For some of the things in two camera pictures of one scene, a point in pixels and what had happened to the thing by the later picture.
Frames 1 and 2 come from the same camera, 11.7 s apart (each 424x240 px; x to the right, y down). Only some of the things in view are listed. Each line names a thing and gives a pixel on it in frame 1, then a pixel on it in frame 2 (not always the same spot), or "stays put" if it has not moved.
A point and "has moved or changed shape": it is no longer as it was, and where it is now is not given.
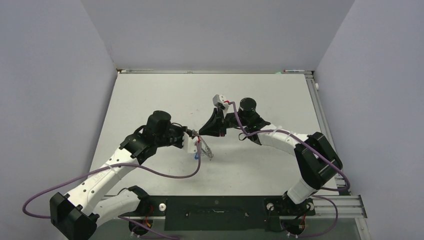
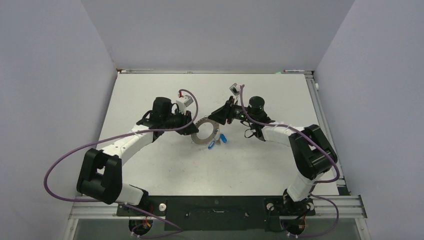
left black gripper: (180, 130) to (185, 119)
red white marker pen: (289, 70) stays put
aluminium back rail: (205, 71) stays put
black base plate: (219, 213) stays put
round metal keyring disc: (208, 152) has moved or changed shape
